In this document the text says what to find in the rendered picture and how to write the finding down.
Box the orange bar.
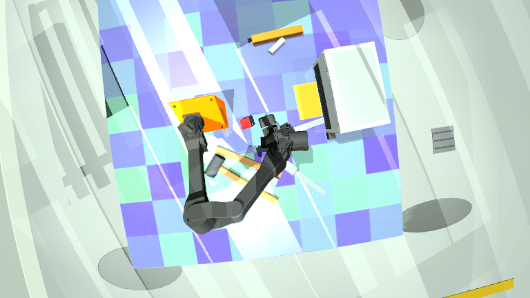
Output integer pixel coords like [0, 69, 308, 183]
[215, 146, 262, 170]

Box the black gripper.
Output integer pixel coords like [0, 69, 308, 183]
[258, 114, 280, 137]

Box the grey metal cabinet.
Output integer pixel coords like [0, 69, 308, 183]
[294, 41, 391, 139]

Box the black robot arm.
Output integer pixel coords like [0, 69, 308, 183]
[177, 112, 309, 235]

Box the yellow bar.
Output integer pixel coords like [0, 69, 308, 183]
[251, 24, 303, 46]

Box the brown cylinder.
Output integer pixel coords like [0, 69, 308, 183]
[294, 117, 325, 131]

